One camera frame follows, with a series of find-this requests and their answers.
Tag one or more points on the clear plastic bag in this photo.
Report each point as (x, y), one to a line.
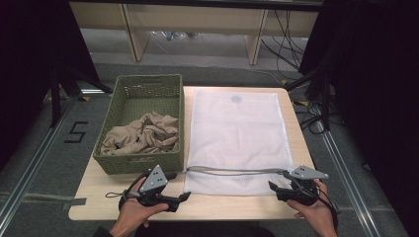
(174, 34)

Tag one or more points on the black curtain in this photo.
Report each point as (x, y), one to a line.
(33, 65)
(378, 98)

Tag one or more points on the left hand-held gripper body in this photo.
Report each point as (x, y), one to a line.
(154, 181)

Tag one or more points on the green woven basket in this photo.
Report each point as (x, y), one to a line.
(148, 89)

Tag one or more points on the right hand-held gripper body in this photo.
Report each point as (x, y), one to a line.
(303, 192)

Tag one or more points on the black metal stand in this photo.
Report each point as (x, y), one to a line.
(325, 98)
(55, 98)

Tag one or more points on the person's right hand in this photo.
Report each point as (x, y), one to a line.
(318, 214)

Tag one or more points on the white mesh laundry bag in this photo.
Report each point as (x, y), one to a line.
(237, 131)

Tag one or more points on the beige cloth garment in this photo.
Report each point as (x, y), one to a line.
(145, 135)

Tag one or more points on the aluminium floor rail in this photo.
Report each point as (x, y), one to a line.
(31, 158)
(349, 184)

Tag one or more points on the person's left hand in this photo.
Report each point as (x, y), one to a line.
(130, 214)

